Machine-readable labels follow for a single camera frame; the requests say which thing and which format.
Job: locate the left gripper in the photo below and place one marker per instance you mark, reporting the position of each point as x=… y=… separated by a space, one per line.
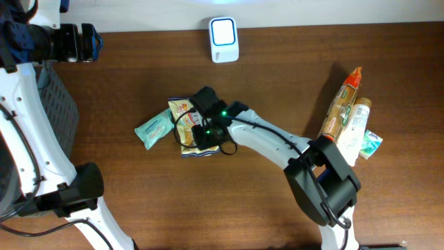
x=70 y=32

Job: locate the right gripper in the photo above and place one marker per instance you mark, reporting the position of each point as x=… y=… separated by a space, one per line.
x=202 y=142

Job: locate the yellow snack bag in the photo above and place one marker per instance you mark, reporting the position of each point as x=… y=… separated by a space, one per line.
x=185 y=119

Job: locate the teal wipes pack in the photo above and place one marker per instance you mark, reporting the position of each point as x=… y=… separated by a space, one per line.
x=155 y=129

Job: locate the orange spaghetti pack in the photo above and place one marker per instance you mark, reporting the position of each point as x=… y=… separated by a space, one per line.
x=340 y=108

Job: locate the white tube with tan cap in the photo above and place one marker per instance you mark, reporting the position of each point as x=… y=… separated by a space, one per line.
x=351 y=138

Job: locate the small teal tissue pack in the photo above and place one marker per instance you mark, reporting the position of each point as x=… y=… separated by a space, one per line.
x=370 y=144

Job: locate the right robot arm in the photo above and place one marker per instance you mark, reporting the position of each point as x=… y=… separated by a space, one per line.
x=324 y=185

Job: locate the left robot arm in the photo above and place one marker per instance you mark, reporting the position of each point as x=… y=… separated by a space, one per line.
x=37 y=176

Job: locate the white barcode scanner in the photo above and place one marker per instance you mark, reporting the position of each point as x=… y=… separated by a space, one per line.
x=224 y=41

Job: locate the grey plastic basket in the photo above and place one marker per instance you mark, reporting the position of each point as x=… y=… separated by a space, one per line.
x=58 y=105

